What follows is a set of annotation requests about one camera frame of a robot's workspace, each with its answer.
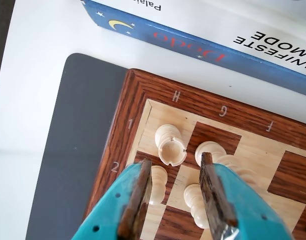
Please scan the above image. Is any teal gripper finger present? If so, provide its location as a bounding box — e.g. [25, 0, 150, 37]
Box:
[71, 158, 153, 240]
[199, 151, 293, 240]

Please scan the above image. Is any light wooden king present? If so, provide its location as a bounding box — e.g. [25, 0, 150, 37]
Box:
[194, 140, 265, 192]

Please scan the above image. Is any light wooden rook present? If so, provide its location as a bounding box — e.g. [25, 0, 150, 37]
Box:
[154, 124, 187, 168]

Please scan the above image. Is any light wooden pawn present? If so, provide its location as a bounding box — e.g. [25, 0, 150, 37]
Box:
[142, 164, 168, 206]
[183, 183, 211, 230]

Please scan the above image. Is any dark grey mat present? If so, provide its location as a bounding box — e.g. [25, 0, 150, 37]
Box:
[25, 52, 130, 240]

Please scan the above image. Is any wooden chessboard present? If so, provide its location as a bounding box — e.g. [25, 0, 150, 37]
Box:
[84, 68, 306, 240]

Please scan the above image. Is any blue illustrated book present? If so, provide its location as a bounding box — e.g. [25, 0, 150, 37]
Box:
[79, 0, 306, 98]

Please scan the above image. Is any white Gabrielle Chanel book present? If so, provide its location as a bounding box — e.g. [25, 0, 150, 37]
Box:
[92, 0, 306, 83]

